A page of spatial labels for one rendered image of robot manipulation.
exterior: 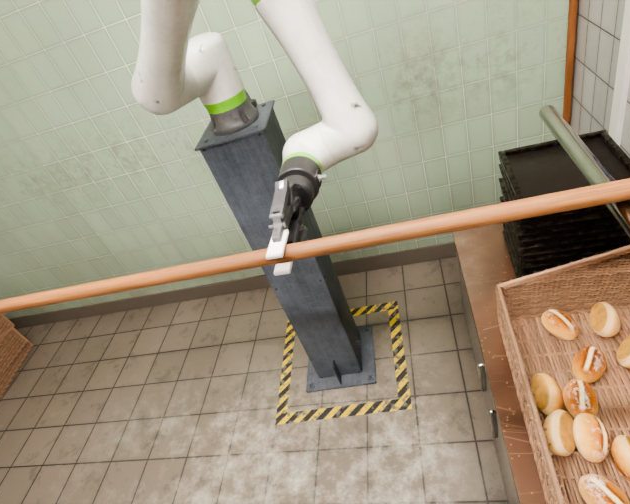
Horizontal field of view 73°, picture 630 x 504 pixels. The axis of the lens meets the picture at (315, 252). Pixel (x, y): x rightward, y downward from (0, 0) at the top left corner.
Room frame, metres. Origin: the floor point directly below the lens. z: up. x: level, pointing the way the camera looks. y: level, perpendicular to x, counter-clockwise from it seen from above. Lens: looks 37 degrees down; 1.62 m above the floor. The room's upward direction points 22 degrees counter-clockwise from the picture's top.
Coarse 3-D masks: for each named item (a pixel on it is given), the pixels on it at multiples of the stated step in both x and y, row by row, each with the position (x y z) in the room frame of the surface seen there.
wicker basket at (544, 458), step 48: (528, 288) 0.71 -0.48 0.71; (576, 288) 0.67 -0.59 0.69; (624, 288) 0.63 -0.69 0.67; (528, 336) 0.66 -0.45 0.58; (624, 336) 0.55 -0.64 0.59; (528, 384) 0.46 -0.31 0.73; (624, 384) 0.45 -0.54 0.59; (528, 432) 0.43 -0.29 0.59; (624, 432) 0.36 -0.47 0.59; (576, 480) 0.31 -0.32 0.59; (624, 480) 0.28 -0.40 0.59
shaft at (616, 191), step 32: (576, 192) 0.45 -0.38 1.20; (608, 192) 0.43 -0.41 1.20; (416, 224) 0.52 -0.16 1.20; (448, 224) 0.50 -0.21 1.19; (480, 224) 0.48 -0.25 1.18; (256, 256) 0.62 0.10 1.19; (288, 256) 0.59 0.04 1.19; (64, 288) 0.77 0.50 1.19; (96, 288) 0.73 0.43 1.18; (128, 288) 0.70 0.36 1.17
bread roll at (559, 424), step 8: (552, 416) 0.42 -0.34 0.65; (560, 416) 0.41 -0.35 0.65; (568, 416) 0.41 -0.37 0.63; (544, 424) 0.42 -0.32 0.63; (552, 424) 0.40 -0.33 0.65; (560, 424) 0.40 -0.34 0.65; (568, 424) 0.40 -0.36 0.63; (544, 432) 0.40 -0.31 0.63; (552, 432) 0.39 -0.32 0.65; (560, 432) 0.38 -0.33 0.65; (568, 432) 0.38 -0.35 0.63; (552, 440) 0.38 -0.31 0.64; (560, 440) 0.37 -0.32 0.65; (568, 440) 0.37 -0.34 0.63; (552, 448) 0.37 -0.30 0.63; (560, 448) 0.36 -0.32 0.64; (568, 448) 0.35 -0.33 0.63
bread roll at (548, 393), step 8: (536, 376) 0.52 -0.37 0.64; (544, 376) 0.51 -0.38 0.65; (536, 384) 0.50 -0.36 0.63; (544, 384) 0.49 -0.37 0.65; (552, 384) 0.48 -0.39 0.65; (536, 392) 0.49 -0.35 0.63; (544, 392) 0.47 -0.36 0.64; (552, 392) 0.46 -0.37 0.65; (560, 392) 0.46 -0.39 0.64; (536, 400) 0.47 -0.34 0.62; (544, 400) 0.46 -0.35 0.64; (552, 400) 0.45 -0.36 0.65; (560, 400) 0.45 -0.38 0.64; (544, 408) 0.45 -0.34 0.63; (552, 408) 0.44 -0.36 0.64; (560, 408) 0.44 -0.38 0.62
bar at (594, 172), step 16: (544, 112) 0.73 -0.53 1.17; (560, 128) 0.66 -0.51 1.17; (560, 144) 0.63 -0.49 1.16; (576, 144) 0.59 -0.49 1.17; (576, 160) 0.56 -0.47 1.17; (592, 160) 0.53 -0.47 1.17; (592, 176) 0.50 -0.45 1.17; (608, 176) 0.49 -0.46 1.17; (608, 208) 0.44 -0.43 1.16; (624, 208) 0.41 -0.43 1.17; (624, 224) 0.39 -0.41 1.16
